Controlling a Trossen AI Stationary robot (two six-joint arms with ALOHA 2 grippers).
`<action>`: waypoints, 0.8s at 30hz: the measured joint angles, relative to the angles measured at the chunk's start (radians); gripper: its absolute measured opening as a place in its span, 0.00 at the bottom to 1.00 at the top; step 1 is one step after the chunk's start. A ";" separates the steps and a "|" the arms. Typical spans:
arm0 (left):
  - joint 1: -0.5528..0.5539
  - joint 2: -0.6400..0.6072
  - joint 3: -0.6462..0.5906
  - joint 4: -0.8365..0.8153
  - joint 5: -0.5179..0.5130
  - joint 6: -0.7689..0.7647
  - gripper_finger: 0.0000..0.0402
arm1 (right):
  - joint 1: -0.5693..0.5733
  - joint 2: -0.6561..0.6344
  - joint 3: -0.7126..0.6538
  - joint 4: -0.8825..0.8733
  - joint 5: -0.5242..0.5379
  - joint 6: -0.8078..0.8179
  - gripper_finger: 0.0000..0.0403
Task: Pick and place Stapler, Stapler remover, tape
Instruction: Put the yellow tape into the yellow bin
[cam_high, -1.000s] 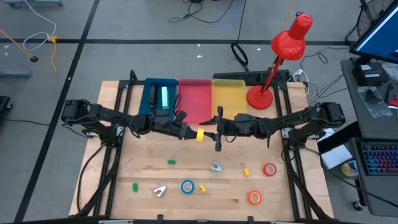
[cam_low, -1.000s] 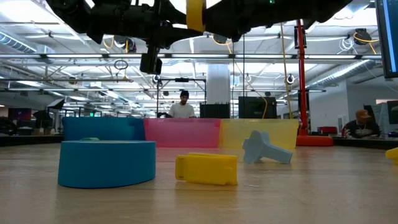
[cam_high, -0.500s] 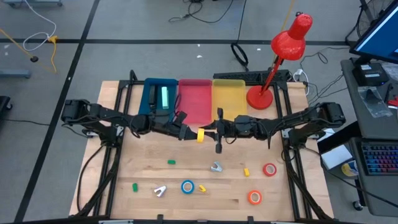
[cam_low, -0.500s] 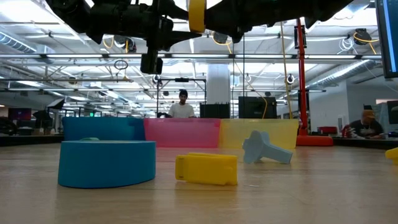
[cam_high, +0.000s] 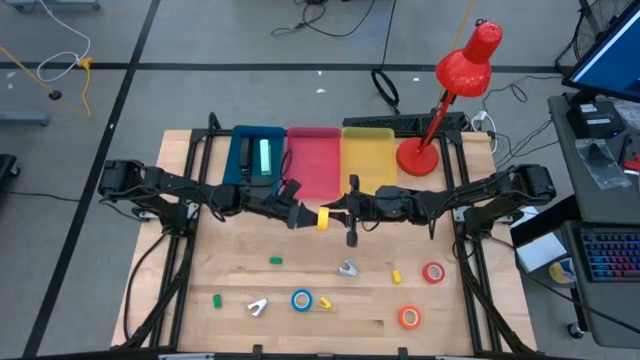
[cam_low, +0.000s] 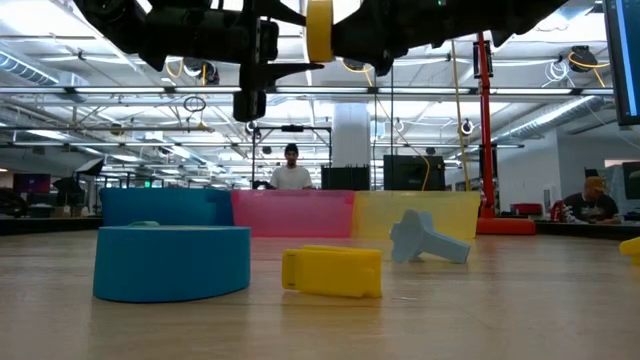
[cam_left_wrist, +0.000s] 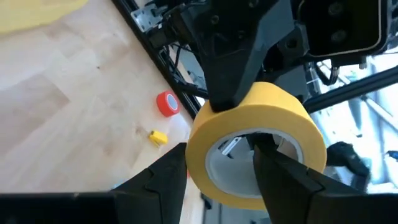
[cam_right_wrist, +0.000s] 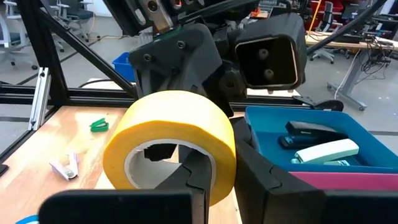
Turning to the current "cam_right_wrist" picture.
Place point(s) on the black stapler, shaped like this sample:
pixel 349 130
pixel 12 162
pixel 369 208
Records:
pixel 308 129

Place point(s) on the blue tape roll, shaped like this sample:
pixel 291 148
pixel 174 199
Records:
pixel 28 220

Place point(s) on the green staple remover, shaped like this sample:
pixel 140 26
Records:
pixel 99 125

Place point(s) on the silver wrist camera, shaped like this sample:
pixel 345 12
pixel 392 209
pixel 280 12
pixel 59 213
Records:
pixel 157 14

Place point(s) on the wooden desk with grey legs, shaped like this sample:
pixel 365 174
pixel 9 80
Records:
pixel 342 42

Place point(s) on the blue floor bin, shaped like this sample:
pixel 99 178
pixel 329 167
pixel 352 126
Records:
pixel 124 67

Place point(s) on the yellow tape roll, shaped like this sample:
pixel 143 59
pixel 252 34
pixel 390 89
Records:
pixel 171 115

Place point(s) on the white staple remover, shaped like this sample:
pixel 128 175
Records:
pixel 66 168

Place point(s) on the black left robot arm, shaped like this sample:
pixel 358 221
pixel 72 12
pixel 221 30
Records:
pixel 130 12

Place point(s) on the dark office chair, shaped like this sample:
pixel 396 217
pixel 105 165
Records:
pixel 77 15

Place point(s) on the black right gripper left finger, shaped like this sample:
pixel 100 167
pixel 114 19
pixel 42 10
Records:
pixel 124 207

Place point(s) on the grey office chair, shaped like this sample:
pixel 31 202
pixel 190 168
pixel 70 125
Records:
pixel 326 31

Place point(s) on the pink plastic bin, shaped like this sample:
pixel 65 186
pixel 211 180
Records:
pixel 342 181

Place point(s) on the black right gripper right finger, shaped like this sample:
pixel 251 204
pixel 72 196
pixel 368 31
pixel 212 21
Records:
pixel 280 202

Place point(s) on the blue plastic bin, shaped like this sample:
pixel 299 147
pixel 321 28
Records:
pixel 267 124

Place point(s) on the white office chair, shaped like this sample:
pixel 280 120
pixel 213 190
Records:
pixel 9 37

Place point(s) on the black aluminium table frame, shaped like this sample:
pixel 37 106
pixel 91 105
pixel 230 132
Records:
pixel 99 97

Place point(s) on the silver frame bracket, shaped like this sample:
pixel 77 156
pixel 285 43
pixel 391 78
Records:
pixel 39 99

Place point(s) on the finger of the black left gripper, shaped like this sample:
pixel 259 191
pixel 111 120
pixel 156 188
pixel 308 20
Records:
pixel 158 152

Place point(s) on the mint green stapler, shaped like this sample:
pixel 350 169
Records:
pixel 326 152

